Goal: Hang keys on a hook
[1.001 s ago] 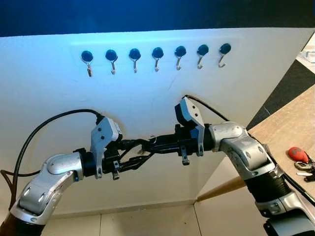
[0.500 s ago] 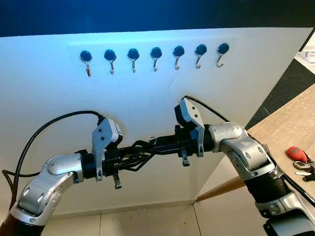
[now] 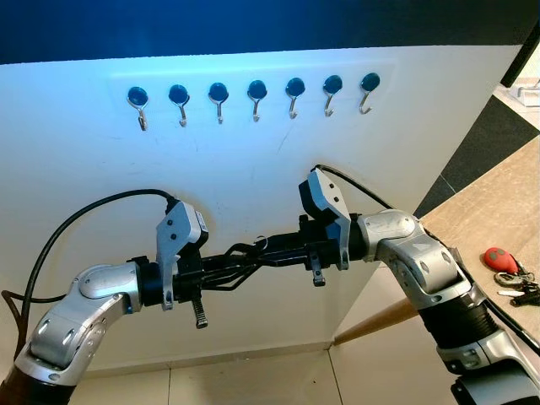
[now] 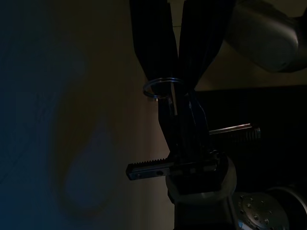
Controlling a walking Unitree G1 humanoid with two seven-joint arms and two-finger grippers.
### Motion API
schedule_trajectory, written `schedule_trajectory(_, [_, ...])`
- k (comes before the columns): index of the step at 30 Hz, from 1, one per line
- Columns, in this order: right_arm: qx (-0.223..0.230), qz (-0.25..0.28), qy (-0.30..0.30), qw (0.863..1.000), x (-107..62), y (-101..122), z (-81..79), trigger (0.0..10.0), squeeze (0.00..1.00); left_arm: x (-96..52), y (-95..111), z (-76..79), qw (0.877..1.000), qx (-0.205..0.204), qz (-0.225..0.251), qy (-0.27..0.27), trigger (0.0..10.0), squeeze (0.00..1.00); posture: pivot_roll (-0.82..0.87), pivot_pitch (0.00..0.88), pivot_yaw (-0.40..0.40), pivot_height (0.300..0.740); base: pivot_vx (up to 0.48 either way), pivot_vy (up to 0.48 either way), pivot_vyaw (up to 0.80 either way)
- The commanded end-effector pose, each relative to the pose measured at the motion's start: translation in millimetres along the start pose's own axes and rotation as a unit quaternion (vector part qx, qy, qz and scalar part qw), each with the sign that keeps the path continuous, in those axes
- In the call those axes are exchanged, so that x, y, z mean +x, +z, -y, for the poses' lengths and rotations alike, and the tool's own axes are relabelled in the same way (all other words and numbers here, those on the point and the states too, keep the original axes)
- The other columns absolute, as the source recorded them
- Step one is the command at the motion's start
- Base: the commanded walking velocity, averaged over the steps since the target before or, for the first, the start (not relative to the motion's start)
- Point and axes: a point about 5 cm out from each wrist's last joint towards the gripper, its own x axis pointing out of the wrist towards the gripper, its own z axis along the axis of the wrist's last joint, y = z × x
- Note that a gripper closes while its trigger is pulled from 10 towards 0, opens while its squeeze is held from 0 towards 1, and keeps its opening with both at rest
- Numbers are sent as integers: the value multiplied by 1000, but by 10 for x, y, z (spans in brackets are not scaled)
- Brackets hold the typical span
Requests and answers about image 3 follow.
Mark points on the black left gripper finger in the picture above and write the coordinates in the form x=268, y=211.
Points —
x=240, y=270
x=245, y=251

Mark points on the white partition board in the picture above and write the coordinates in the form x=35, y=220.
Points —
x=253, y=169

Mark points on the light wooden table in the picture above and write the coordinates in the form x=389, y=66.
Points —
x=489, y=219

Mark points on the red fob key bunch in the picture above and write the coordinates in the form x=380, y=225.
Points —
x=500, y=260

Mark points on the dark navy rug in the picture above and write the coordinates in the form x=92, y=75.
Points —
x=489, y=143

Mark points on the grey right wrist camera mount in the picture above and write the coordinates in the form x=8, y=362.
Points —
x=333, y=194

